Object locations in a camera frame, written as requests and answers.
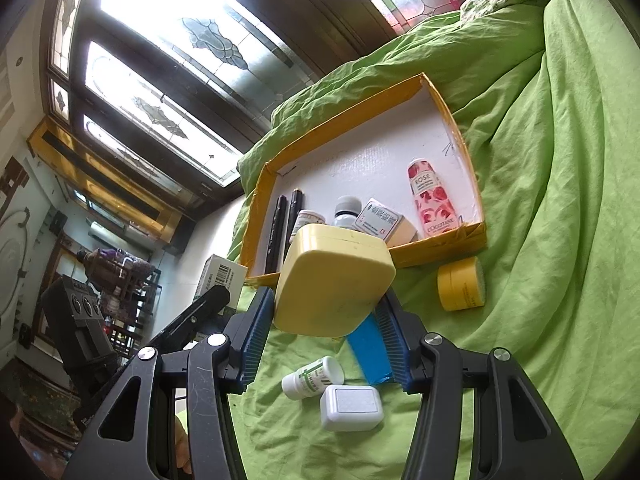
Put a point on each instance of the cream plastic case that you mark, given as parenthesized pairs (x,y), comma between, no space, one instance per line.
(330,280)

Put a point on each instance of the white air conditioner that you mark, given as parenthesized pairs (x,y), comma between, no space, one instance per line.
(117,235)

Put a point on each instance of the blue flat case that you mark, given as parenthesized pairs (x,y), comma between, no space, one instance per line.
(370,350)

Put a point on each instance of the white grey medicine box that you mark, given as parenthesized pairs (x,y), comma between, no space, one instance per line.
(217,275)

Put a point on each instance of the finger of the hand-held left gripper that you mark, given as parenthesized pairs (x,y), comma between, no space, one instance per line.
(200,312)

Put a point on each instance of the green blanket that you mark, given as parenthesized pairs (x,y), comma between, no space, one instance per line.
(550,210)

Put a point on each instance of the white medicine box pink print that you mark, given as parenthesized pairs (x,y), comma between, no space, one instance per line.
(385,222)

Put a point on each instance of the white bottle green cross label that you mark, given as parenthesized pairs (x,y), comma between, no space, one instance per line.
(310,377)

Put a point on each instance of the small white plastic box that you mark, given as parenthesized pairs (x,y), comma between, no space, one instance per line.
(352,407)

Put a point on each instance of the white bottle red label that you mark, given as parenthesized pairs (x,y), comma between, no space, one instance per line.
(310,220)

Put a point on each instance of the rose print hand cream tube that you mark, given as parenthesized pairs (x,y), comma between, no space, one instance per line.
(432,200)

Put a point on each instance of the golden wooden beam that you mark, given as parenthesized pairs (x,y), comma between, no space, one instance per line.
(100,180)

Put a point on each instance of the white bottle green leaf label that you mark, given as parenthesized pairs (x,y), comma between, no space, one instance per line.
(346,212)

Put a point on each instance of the yellow cardboard box tray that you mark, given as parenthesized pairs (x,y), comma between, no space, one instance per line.
(370,160)

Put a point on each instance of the stained glass window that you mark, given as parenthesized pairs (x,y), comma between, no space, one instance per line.
(175,35)

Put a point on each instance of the yellow round jar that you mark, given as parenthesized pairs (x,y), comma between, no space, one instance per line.
(457,285)

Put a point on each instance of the dark wooden rack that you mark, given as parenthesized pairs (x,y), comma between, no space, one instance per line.
(127,285)

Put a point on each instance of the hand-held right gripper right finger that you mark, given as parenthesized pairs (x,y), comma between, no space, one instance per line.
(392,345)

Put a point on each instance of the person's left hand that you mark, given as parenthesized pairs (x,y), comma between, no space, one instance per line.
(182,445)

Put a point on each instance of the black marker pen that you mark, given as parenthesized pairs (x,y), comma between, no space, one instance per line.
(294,215)

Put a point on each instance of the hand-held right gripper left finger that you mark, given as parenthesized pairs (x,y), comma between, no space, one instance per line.
(255,340)

